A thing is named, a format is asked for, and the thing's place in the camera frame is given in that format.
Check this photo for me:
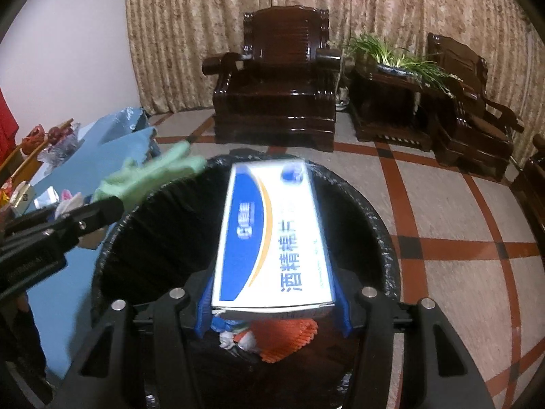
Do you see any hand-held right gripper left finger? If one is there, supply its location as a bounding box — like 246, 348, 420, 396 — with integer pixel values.
55, 270, 216, 409

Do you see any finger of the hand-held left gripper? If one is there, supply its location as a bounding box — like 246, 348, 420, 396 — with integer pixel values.
42, 197, 126, 251
2, 204, 82, 240

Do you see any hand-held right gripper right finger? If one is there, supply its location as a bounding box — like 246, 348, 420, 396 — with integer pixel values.
332, 266, 497, 409

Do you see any light green cloth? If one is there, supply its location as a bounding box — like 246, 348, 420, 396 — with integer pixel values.
93, 141, 207, 211

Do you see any narrow orange foam net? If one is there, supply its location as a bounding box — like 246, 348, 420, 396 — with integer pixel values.
249, 319, 319, 364

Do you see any trash bin with black bag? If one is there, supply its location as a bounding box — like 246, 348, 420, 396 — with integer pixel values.
91, 148, 402, 409

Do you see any white and blue box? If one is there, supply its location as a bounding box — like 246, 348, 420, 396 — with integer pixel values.
212, 158, 336, 320

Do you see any crumpled white wrapper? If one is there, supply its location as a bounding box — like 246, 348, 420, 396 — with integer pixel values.
212, 312, 258, 352

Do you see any glass fruit bowl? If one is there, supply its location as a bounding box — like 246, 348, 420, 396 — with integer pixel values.
43, 123, 82, 165

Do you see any red crumpled bag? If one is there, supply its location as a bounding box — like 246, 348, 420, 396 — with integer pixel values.
23, 124, 47, 155

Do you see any red cloth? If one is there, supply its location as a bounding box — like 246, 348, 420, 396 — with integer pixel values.
0, 87, 20, 158

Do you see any dark wooden side table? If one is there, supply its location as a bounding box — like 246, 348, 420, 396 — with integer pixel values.
348, 62, 436, 153

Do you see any dark wooden armchair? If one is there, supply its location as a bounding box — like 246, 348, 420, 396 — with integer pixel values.
201, 5, 342, 153
510, 133, 545, 239
427, 32, 525, 183

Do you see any potted green plant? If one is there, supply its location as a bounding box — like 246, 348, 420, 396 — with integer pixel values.
341, 32, 463, 95

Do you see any beige patterned curtain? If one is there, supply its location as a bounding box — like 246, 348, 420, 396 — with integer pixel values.
119, 0, 538, 116

